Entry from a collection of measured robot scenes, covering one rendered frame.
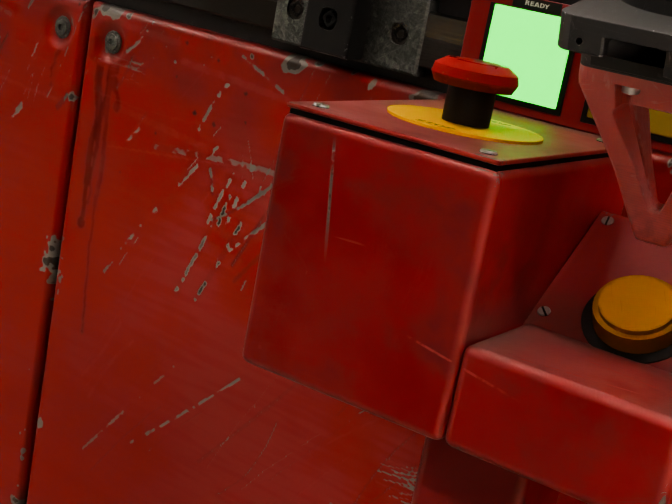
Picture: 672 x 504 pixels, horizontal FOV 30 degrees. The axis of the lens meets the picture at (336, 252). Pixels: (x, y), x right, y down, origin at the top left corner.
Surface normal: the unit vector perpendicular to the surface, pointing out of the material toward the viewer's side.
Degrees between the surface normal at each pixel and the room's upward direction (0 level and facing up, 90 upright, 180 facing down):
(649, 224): 114
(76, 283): 90
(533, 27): 90
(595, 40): 104
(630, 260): 35
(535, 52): 90
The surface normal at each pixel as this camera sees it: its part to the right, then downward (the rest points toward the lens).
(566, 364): 0.18, -0.95
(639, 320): -0.16, -0.72
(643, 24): 0.04, -0.90
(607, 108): -0.54, 0.64
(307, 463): -0.60, 0.09
